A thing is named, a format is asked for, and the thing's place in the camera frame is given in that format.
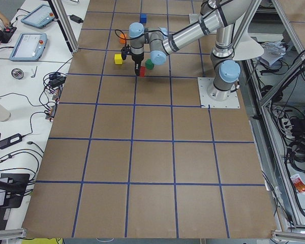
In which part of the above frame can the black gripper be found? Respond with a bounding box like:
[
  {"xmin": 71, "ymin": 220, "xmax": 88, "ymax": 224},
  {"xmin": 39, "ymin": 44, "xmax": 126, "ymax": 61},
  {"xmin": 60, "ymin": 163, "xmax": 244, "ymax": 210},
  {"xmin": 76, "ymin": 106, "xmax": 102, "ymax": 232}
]
[{"xmin": 121, "ymin": 44, "xmax": 144, "ymax": 75}]

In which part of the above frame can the red wooden block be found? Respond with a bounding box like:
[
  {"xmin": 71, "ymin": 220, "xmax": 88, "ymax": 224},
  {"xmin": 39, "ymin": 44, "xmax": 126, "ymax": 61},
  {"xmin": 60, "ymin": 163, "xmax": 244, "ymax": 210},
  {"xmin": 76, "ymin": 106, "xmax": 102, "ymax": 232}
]
[{"xmin": 139, "ymin": 66, "xmax": 146, "ymax": 77}]

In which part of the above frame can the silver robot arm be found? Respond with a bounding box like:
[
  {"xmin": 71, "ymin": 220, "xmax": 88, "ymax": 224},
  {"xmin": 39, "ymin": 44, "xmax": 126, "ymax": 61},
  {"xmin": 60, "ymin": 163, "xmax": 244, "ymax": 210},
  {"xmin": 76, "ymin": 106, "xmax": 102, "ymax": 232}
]
[{"xmin": 120, "ymin": 1, "xmax": 260, "ymax": 102}]

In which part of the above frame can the green wooden block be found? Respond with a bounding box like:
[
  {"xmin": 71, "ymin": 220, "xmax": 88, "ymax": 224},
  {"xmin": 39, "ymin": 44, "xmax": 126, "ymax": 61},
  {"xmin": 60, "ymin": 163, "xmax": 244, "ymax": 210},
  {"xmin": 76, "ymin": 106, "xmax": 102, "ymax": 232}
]
[{"xmin": 145, "ymin": 58, "xmax": 155, "ymax": 70}]

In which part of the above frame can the yellow wooden block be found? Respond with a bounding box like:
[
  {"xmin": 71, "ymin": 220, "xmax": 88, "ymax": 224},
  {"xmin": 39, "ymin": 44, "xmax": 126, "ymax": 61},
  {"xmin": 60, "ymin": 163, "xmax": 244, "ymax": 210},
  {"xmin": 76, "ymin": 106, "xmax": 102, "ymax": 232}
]
[{"xmin": 114, "ymin": 53, "xmax": 123, "ymax": 65}]

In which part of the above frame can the orange wooden block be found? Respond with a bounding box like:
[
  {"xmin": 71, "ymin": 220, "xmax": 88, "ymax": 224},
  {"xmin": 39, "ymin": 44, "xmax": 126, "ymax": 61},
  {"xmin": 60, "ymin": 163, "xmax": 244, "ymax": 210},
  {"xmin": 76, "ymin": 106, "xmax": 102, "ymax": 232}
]
[{"xmin": 119, "ymin": 34, "xmax": 127, "ymax": 44}]

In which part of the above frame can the blue wooden block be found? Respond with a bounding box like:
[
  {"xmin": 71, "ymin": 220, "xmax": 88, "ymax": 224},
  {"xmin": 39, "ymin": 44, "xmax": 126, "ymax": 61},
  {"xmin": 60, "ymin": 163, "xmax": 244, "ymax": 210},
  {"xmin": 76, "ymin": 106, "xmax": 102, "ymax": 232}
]
[{"xmin": 139, "ymin": 13, "xmax": 147, "ymax": 24}]

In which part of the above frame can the black power adapter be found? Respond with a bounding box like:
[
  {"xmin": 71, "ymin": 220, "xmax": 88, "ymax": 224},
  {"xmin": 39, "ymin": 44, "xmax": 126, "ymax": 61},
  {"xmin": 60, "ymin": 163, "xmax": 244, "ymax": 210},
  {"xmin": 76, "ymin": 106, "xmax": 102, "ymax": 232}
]
[{"xmin": 69, "ymin": 15, "xmax": 83, "ymax": 23}]

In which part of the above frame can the far teach pendant tablet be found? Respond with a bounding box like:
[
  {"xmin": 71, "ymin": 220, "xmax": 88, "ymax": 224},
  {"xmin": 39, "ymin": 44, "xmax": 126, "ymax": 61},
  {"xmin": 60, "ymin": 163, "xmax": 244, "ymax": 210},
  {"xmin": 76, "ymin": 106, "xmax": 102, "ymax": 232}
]
[{"xmin": 21, "ymin": 4, "xmax": 55, "ymax": 29}]

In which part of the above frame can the teach pendant tablet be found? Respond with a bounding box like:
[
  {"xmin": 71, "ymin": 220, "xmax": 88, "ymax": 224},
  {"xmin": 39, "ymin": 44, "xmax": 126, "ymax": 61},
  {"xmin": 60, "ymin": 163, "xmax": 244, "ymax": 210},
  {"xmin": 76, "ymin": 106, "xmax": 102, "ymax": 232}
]
[
  {"xmin": 21, "ymin": 4, "xmax": 55, "ymax": 29},
  {"xmin": 9, "ymin": 33, "xmax": 47, "ymax": 62}
]

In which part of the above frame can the near teach pendant tablet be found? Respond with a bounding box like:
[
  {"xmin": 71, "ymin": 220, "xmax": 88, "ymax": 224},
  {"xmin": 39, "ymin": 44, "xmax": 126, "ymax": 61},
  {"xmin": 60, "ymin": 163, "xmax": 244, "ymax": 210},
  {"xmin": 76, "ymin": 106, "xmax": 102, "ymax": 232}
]
[{"xmin": 9, "ymin": 33, "xmax": 47, "ymax": 62}]

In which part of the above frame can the black power brick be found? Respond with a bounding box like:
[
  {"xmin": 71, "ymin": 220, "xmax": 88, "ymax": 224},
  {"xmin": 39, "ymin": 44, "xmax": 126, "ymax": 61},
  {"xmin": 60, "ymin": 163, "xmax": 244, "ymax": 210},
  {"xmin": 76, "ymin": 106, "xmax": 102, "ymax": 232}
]
[{"xmin": 0, "ymin": 133, "xmax": 22, "ymax": 149}]

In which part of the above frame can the red snack packet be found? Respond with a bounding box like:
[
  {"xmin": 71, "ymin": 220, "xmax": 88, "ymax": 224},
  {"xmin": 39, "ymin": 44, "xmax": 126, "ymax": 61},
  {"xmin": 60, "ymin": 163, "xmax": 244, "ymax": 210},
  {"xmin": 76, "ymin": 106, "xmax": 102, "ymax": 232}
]
[{"xmin": 290, "ymin": 174, "xmax": 305, "ymax": 194}]

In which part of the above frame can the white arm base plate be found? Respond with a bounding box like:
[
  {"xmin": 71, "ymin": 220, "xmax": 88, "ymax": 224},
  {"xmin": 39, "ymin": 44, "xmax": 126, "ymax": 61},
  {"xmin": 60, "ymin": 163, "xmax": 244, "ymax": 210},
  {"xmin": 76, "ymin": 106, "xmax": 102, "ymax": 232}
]
[{"xmin": 197, "ymin": 77, "xmax": 240, "ymax": 109}]

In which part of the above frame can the aluminium frame post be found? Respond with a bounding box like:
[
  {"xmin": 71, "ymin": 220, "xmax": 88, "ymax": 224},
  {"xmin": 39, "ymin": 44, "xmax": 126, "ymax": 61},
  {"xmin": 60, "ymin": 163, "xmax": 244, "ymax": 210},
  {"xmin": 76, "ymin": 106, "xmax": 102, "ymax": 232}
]
[{"xmin": 48, "ymin": 0, "xmax": 79, "ymax": 53}]

